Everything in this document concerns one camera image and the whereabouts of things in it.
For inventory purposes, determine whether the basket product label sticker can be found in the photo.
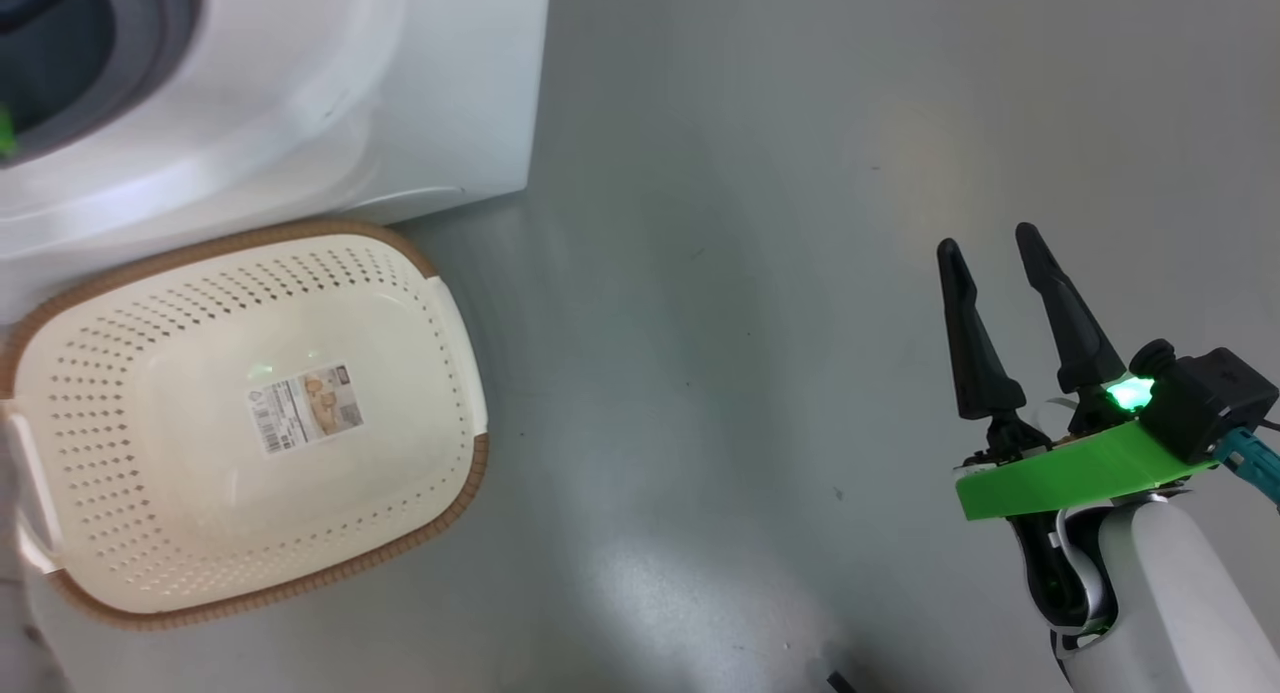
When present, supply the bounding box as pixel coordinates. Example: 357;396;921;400
247;363;364;457

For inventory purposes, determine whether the teal cable connector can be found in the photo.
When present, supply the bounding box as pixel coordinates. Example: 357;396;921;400
1215;428;1280;504

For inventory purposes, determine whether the cream perforated laundry basket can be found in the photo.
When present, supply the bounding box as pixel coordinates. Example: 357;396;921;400
0;220;491;631

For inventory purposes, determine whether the white front-load washing machine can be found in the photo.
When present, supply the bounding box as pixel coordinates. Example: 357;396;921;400
0;0;551;324

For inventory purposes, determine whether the grey rubber door gasket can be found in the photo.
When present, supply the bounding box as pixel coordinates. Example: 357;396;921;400
0;0;201;169

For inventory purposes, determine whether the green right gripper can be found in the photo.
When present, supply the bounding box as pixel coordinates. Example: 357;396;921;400
937;223;1216;522

